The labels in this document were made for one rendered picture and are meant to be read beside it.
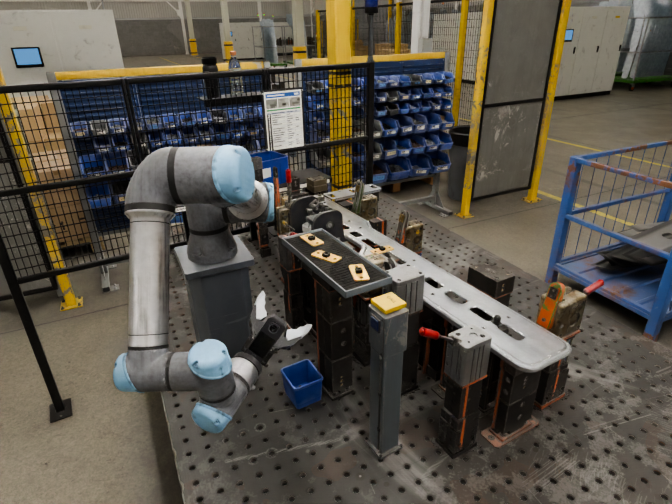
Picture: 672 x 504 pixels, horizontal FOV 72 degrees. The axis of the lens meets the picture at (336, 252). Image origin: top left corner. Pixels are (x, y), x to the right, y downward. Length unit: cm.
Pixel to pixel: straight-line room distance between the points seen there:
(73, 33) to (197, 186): 723
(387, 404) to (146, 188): 75
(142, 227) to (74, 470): 170
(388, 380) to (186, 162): 68
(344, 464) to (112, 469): 136
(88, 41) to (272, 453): 729
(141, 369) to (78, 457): 162
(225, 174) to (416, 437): 88
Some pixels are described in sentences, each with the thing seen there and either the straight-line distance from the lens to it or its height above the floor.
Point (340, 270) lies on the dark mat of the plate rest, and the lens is 120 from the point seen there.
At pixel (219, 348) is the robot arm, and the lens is 93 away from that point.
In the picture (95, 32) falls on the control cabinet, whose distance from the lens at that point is 812.
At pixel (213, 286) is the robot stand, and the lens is 144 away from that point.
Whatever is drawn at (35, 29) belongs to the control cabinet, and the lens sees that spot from 814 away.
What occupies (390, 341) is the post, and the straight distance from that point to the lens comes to 109.
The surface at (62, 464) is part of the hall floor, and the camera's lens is 257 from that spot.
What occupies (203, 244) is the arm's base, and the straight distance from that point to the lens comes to 142.
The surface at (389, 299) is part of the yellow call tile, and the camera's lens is 108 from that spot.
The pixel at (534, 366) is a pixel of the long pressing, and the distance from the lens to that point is 122.
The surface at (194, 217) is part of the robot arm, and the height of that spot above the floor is 124.
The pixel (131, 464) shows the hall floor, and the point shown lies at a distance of 243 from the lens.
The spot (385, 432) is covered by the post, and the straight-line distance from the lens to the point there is 129.
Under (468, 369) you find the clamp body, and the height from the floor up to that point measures 99.
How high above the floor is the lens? 173
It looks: 26 degrees down
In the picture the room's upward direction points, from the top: 1 degrees counter-clockwise
